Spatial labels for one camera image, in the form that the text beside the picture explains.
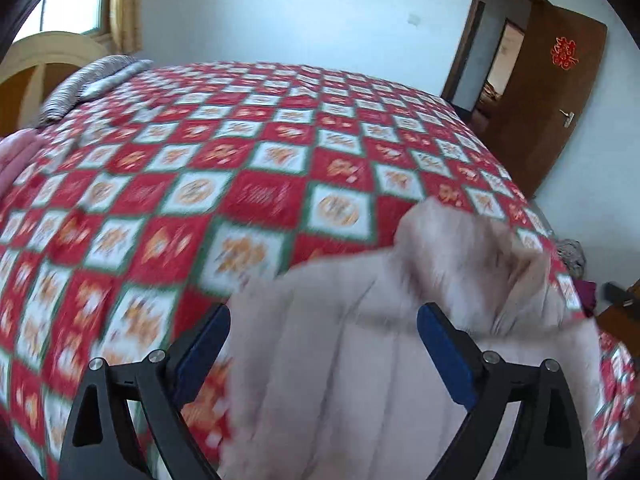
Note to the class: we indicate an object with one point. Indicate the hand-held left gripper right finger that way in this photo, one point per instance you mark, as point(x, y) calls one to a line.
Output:
point(445, 350)

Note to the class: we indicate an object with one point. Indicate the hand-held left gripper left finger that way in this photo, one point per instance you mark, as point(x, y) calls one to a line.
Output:
point(200, 355)

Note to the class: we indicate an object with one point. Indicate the beige puffer jacket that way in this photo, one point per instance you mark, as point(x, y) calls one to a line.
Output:
point(340, 360)

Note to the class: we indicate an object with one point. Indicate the grey clothes pile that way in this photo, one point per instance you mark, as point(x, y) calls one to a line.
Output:
point(571, 257)

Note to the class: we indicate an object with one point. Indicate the dark red cloth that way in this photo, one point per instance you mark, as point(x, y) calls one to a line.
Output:
point(586, 297)

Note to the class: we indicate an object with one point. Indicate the wooden furniture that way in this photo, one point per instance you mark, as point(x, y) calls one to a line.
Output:
point(620, 322)

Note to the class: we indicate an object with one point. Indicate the black object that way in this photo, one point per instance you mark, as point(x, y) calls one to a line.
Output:
point(617, 294)

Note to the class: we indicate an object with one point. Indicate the red checkered printed blanket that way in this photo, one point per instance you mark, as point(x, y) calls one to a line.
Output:
point(250, 160)

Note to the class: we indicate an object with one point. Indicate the brown wooden door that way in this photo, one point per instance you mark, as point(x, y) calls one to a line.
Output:
point(555, 110)

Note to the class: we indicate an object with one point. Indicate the pink cloth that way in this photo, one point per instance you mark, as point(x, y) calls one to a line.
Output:
point(15, 160)

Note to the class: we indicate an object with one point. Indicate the striped grey pillow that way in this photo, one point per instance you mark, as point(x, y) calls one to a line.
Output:
point(85, 85)

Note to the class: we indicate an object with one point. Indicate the red paper door decoration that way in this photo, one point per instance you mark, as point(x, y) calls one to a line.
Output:
point(564, 53)

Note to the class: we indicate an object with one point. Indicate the cream wooden headboard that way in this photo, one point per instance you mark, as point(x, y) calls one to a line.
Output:
point(40, 55)

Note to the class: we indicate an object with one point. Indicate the yellow curtain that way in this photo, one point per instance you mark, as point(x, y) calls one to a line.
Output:
point(125, 5)

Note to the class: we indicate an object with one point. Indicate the window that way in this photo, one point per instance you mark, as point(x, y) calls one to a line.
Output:
point(70, 0)

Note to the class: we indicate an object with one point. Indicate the brown door frame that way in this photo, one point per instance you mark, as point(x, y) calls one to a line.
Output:
point(475, 20)

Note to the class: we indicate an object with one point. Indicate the white wall switch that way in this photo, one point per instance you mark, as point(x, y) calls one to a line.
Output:
point(412, 19)

